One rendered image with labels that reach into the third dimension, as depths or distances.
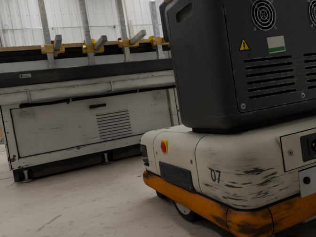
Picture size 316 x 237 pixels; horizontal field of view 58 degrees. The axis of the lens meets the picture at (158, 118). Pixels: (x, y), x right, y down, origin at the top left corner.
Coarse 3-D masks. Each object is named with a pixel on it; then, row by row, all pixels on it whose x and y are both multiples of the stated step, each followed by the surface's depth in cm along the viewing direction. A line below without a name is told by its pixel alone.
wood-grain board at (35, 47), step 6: (108, 42) 212; (114, 42) 214; (144, 42) 223; (150, 42) 226; (0, 48) 184; (6, 48) 186; (12, 48) 187; (18, 48) 188; (24, 48) 190; (30, 48) 191; (36, 48) 193
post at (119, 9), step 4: (116, 0) 194; (120, 0) 195; (116, 4) 196; (120, 4) 195; (120, 8) 195; (120, 12) 195; (120, 16) 195; (120, 20) 195; (124, 20) 196; (120, 24) 195; (124, 24) 196; (120, 28) 196; (124, 28) 196; (120, 32) 197; (124, 32) 196; (124, 36) 196; (124, 48) 196; (128, 48) 197; (124, 52) 197; (128, 52) 197; (124, 56) 198; (128, 56) 197
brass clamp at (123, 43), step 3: (123, 39) 194; (126, 39) 195; (129, 39) 196; (120, 42) 194; (123, 42) 194; (126, 42) 195; (129, 42) 196; (138, 42) 199; (120, 45) 194; (123, 45) 194; (126, 45) 195; (129, 45) 196; (132, 45) 197; (135, 45) 198; (138, 45) 199
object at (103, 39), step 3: (102, 36) 164; (105, 36) 165; (99, 39) 170; (102, 39) 165; (105, 39) 165; (96, 42) 178; (99, 42) 171; (102, 42) 169; (96, 45) 179; (99, 45) 175; (102, 45) 176; (96, 48) 183; (99, 48) 184
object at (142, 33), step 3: (141, 30) 174; (144, 30) 175; (138, 33) 179; (141, 33) 175; (144, 33) 175; (135, 36) 184; (138, 36) 180; (141, 36) 178; (132, 39) 191; (135, 39) 185; (138, 39) 186; (132, 42) 192; (135, 42) 192
